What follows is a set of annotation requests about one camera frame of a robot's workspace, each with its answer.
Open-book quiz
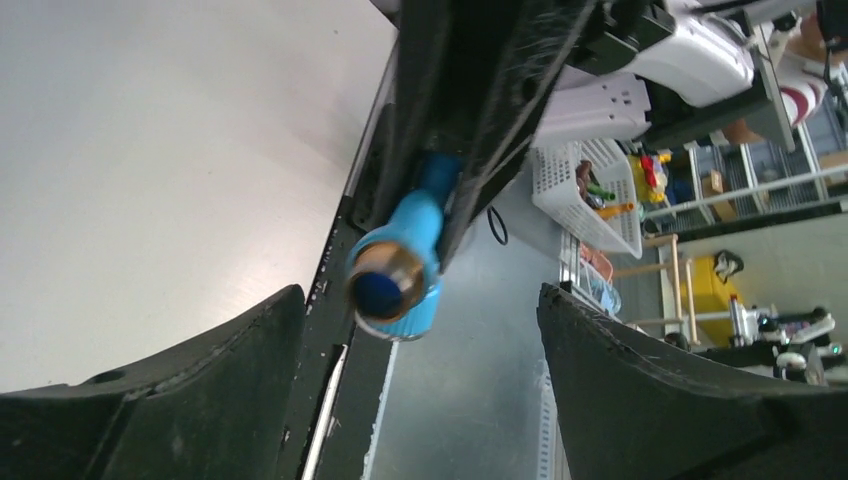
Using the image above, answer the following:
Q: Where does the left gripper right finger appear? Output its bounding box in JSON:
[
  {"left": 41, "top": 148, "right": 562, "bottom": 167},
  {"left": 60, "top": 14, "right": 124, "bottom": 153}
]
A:
[{"left": 537, "top": 284, "right": 847, "bottom": 479}]

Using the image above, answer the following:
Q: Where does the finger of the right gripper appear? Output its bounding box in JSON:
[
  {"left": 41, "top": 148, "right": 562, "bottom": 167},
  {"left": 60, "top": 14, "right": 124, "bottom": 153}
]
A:
[
  {"left": 438, "top": 1, "right": 596, "bottom": 271},
  {"left": 360, "top": 0, "right": 531, "bottom": 233}
]

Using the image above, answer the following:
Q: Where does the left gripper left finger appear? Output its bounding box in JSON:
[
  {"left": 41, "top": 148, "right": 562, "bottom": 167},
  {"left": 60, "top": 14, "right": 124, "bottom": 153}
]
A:
[{"left": 1, "top": 285, "right": 305, "bottom": 479}]

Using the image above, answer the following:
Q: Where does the blue plastic water faucet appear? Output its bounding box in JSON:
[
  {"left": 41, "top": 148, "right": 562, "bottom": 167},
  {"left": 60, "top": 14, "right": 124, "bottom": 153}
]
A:
[{"left": 345, "top": 152, "right": 462, "bottom": 342}]

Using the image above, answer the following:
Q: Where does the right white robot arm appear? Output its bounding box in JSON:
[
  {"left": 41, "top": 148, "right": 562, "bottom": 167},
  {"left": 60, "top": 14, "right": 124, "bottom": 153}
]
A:
[{"left": 354, "top": 1, "right": 799, "bottom": 264}]

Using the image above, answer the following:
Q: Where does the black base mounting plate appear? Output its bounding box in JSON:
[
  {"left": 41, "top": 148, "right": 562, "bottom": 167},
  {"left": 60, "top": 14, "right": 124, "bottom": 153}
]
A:
[{"left": 275, "top": 40, "right": 433, "bottom": 479}]

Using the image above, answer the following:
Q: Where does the yellow box in background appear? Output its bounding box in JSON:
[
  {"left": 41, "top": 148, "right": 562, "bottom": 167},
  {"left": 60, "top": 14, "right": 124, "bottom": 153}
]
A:
[{"left": 692, "top": 256, "right": 740, "bottom": 347}]

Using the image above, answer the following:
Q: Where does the white perforated plastic basket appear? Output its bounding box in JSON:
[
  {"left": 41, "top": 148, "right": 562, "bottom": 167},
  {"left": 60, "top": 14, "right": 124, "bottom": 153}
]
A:
[{"left": 527, "top": 139, "right": 642, "bottom": 258}]

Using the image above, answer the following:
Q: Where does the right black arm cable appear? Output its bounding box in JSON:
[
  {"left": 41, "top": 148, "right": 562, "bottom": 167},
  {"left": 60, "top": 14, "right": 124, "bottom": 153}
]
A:
[{"left": 486, "top": 206, "right": 510, "bottom": 246}]

